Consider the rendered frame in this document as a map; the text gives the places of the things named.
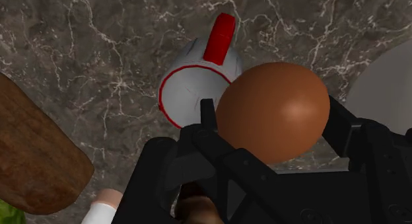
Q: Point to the white cylinder with pink end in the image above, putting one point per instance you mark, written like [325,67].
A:
[101,209]

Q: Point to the brown egg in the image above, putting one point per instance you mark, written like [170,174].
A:
[273,112]

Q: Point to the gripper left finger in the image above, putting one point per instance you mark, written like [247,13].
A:
[206,152]

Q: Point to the white round plate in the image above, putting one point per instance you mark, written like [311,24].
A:
[384,91]

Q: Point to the brown rounded object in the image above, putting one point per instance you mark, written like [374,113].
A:
[196,209]

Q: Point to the brown wooden board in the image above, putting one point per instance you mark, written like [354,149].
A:
[35,152]

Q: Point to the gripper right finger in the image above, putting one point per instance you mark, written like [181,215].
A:
[370,146]

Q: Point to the green leafy vegetable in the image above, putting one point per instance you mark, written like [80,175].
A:
[9,214]

